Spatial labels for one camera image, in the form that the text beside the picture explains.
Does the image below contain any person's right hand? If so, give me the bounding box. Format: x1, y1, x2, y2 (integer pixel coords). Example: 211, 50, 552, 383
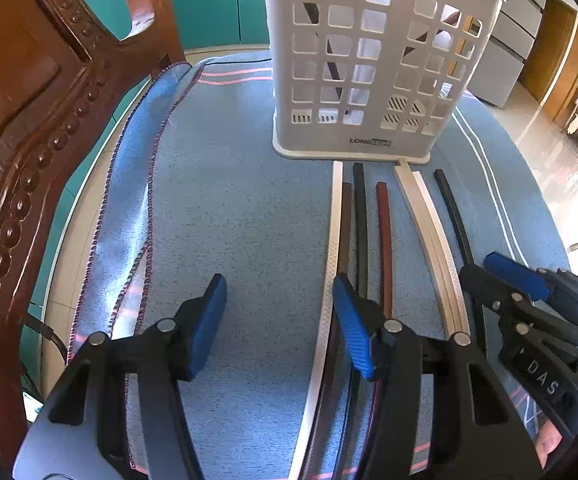
531, 417, 567, 476

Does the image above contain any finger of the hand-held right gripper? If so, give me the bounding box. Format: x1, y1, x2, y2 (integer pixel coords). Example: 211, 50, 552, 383
459, 265, 578, 356
484, 251, 578, 323

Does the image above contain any thin black cable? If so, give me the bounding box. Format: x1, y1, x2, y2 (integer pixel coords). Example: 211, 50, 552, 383
201, 57, 275, 67

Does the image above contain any blue striped towel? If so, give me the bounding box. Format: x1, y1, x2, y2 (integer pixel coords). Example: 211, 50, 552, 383
66, 52, 572, 480

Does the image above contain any silver chopstick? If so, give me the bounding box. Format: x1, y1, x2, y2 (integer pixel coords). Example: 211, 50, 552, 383
288, 160, 345, 480

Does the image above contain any dark brown chopstick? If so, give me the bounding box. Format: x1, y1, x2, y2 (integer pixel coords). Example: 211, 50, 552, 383
309, 182, 355, 480

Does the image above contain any beige chopstick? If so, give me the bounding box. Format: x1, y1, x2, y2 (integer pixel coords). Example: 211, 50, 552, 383
446, 12, 476, 78
413, 171, 470, 336
394, 159, 462, 336

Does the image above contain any teal cabinet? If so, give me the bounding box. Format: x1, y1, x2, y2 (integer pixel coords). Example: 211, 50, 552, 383
66, 0, 271, 56

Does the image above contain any thin black chopstick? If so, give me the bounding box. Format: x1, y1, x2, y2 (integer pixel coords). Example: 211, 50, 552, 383
433, 169, 487, 353

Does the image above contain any wooden door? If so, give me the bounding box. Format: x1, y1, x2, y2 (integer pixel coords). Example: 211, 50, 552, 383
519, 0, 578, 126

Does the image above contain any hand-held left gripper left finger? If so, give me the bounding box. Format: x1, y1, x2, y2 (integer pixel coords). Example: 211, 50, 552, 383
46, 273, 228, 480

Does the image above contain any red-brown chopstick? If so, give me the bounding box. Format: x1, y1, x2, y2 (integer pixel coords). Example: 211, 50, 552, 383
375, 181, 395, 321
404, 0, 552, 58

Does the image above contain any grey drawer cabinet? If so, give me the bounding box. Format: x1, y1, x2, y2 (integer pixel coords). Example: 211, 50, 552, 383
466, 0, 562, 109

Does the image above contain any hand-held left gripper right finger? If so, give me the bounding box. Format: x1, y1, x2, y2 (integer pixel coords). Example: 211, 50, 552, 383
332, 273, 544, 480

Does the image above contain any white plastic laundry basket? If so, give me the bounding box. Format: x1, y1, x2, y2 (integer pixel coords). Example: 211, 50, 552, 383
260, 0, 507, 165

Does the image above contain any carved wooden chair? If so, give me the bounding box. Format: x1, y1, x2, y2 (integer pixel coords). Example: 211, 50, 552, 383
0, 0, 187, 461

